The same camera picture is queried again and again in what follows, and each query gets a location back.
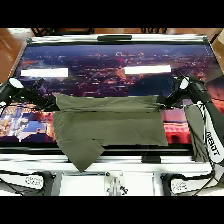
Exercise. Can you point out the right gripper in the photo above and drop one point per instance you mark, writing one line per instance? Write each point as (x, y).
(169, 100)

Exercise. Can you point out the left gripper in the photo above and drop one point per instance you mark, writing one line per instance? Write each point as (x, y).
(49, 102)

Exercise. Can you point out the olive green T-shirt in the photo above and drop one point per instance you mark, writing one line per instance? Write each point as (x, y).
(110, 123)

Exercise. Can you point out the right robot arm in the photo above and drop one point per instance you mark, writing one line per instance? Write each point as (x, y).
(210, 126)

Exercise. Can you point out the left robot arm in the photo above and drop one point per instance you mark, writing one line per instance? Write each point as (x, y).
(20, 91)

